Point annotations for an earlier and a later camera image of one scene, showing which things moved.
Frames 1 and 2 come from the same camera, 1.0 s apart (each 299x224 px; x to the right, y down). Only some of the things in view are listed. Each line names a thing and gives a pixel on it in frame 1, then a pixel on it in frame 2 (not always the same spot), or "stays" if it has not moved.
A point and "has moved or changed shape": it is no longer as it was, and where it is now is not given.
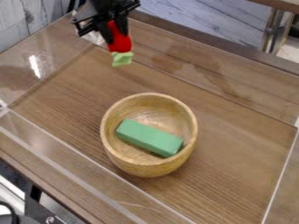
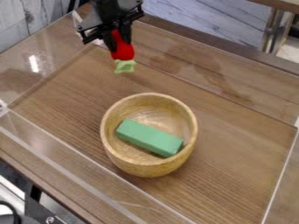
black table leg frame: (39, 213) stays
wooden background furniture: (282, 8) stays
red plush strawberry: (119, 46) has moved or changed shape
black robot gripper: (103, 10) -> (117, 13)
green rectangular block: (150, 137) stays
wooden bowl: (162, 113) stays
